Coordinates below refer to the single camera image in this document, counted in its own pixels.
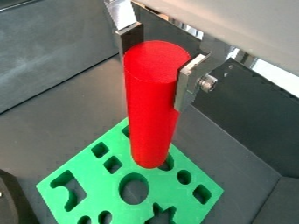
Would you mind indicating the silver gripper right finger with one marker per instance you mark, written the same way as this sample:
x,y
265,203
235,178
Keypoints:
x,y
195,78

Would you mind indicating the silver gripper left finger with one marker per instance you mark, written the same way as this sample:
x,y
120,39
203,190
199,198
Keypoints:
x,y
127,28

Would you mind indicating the red cylinder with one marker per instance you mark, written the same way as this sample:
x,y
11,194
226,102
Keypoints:
x,y
151,67

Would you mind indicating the black object at corner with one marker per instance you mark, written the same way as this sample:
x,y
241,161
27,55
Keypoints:
x,y
15,208

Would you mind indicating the green shape sorter board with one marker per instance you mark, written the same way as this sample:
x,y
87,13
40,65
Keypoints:
x,y
100,188

